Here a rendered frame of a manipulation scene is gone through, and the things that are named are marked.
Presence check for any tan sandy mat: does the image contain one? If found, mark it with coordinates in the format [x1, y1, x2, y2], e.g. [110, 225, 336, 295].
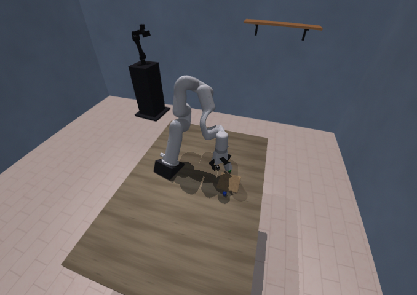
[216, 172, 241, 193]

